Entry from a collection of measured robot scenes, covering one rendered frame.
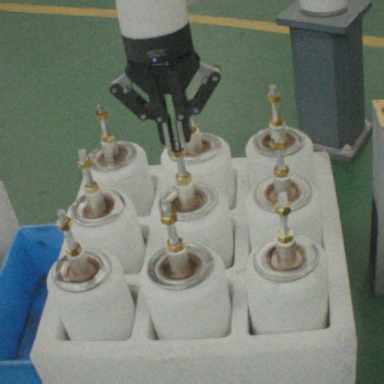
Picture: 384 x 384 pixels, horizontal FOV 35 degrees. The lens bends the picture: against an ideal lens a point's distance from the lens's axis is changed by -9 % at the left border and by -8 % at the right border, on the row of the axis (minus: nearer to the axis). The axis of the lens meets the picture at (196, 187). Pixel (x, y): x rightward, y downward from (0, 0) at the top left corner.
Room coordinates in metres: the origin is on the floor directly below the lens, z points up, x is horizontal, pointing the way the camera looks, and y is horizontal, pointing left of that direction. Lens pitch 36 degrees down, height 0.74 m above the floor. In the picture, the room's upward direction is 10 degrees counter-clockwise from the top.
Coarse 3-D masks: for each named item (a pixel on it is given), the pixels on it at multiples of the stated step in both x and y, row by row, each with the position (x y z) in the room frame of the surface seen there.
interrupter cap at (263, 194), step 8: (272, 176) 0.67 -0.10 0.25; (296, 176) 0.66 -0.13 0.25; (264, 184) 0.66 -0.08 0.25; (272, 184) 0.65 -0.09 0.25; (296, 184) 0.65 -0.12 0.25; (304, 184) 0.64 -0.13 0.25; (256, 192) 0.64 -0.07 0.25; (264, 192) 0.64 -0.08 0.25; (272, 192) 0.64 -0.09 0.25; (296, 192) 0.63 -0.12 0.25; (304, 192) 0.63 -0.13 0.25; (312, 192) 0.62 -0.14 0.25; (256, 200) 0.63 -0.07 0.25; (264, 200) 0.62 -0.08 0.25; (272, 200) 0.62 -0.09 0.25; (296, 200) 0.61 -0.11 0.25; (304, 200) 0.61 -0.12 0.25; (264, 208) 0.61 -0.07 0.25; (272, 208) 0.61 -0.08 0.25; (296, 208) 0.60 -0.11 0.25
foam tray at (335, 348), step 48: (240, 192) 0.75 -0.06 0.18; (144, 240) 0.72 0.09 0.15; (240, 240) 0.65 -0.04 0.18; (336, 240) 0.61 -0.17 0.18; (240, 288) 0.56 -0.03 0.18; (336, 288) 0.52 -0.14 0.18; (48, 336) 0.52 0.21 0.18; (144, 336) 0.50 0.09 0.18; (240, 336) 0.48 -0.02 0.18; (288, 336) 0.46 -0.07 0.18; (336, 336) 0.45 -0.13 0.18
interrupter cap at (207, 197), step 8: (200, 184) 0.68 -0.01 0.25; (208, 184) 0.68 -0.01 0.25; (168, 192) 0.68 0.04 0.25; (176, 192) 0.67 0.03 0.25; (200, 192) 0.67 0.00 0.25; (208, 192) 0.66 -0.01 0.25; (216, 192) 0.66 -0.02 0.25; (160, 200) 0.66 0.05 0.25; (168, 200) 0.66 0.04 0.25; (176, 200) 0.66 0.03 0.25; (200, 200) 0.65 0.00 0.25; (208, 200) 0.65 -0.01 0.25; (216, 200) 0.64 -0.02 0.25; (160, 208) 0.65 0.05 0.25; (176, 208) 0.64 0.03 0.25; (184, 208) 0.64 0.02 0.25; (192, 208) 0.64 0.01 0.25; (200, 208) 0.63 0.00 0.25; (208, 208) 0.63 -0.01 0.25; (184, 216) 0.62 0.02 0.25; (192, 216) 0.62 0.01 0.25; (200, 216) 0.62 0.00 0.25
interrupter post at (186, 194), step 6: (192, 180) 0.65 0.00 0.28; (180, 186) 0.65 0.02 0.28; (186, 186) 0.64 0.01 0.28; (192, 186) 0.65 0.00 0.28; (180, 192) 0.65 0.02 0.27; (186, 192) 0.64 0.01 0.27; (192, 192) 0.65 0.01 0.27; (180, 198) 0.65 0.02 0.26; (186, 198) 0.64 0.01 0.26; (192, 198) 0.65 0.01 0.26; (180, 204) 0.65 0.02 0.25; (186, 204) 0.64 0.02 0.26; (192, 204) 0.64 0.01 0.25
